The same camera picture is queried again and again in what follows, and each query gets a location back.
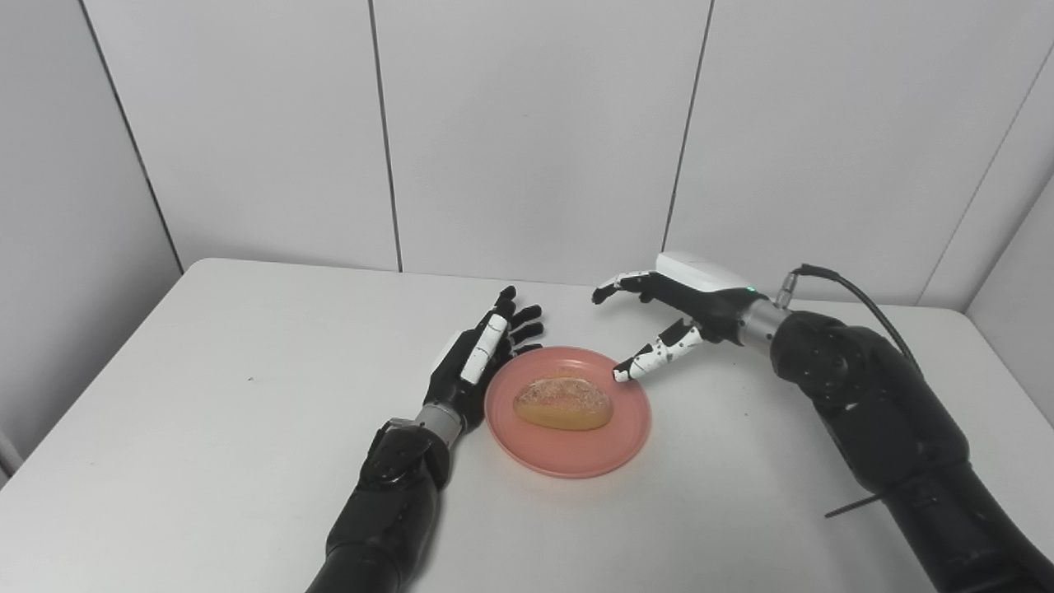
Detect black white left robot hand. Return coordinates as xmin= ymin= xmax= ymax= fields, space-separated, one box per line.
xmin=424 ymin=286 xmax=546 ymax=433

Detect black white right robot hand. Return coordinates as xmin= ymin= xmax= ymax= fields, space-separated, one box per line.
xmin=592 ymin=251 xmax=758 ymax=384

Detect golden bread roll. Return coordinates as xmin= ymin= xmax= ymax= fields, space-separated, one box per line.
xmin=513 ymin=376 xmax=615 ymax=432

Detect pink round plate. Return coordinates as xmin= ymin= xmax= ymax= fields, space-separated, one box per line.
xmin=484 ymin=346 xmax=652 ymax=479

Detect black zip tie tail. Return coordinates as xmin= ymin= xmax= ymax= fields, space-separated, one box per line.
xmin=826 ymin=493 xmax=886 ymax=518

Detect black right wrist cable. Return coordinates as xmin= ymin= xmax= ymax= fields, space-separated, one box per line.
xmin=778 ymin=264 xmax=923 ymax=376

